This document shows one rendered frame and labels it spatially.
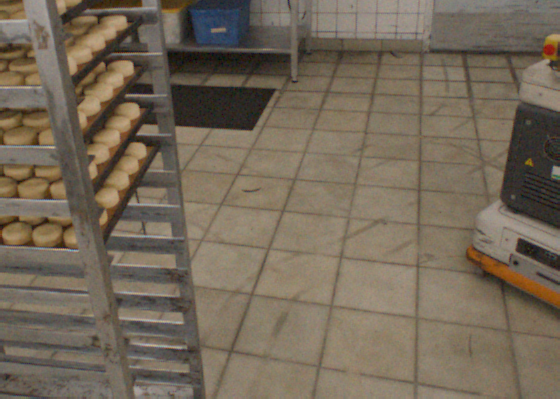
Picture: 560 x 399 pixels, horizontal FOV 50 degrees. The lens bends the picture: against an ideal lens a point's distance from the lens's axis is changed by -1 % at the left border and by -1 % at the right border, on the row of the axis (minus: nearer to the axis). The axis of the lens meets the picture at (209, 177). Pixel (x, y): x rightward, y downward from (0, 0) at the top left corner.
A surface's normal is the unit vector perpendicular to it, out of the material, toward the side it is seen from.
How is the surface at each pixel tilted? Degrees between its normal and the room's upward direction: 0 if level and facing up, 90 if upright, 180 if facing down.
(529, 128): 90
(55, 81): 90
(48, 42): 90
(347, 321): 0
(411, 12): 90
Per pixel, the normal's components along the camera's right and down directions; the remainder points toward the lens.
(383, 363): -0.07, -0.87
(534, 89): -0.80, 0.34
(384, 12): -0.29, 0.49
